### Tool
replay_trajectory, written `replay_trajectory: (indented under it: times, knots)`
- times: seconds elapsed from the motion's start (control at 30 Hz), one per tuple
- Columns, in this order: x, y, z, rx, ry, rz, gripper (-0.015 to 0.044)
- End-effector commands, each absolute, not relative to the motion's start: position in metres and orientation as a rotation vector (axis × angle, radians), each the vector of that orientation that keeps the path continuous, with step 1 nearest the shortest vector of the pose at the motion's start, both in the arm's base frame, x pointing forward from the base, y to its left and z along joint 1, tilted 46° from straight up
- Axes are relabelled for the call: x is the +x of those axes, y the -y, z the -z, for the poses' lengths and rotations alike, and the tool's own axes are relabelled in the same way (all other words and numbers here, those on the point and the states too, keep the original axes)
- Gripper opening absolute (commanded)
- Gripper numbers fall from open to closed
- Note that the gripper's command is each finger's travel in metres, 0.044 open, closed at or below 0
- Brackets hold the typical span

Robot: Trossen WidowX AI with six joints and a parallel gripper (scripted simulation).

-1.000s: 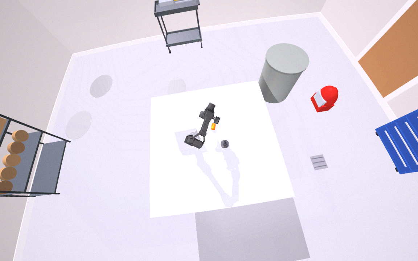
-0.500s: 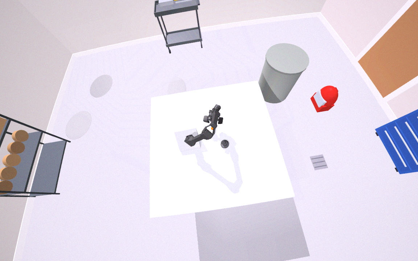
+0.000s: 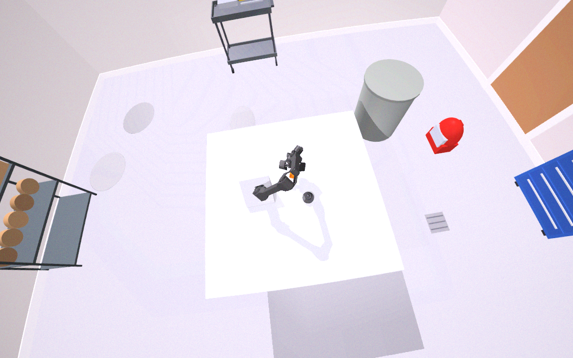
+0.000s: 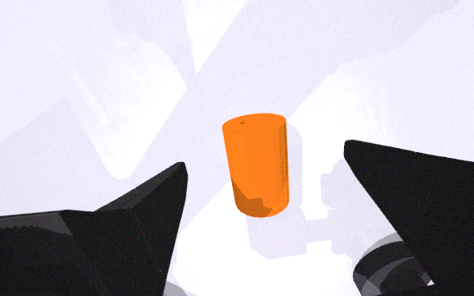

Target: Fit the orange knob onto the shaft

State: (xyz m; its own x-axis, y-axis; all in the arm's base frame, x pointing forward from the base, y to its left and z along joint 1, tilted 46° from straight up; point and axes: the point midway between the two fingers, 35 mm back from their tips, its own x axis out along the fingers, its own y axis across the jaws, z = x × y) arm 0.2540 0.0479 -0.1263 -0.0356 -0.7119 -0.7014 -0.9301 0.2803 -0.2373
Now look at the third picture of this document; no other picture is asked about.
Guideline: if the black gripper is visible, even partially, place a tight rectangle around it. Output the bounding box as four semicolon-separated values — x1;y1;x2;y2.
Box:
279;160;306;172

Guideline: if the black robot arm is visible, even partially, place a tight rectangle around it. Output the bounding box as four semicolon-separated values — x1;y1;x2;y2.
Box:
252;145;303;201

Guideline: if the dark grey round pedestal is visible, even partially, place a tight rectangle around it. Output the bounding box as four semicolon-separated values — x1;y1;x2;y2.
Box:
302;192;314;203

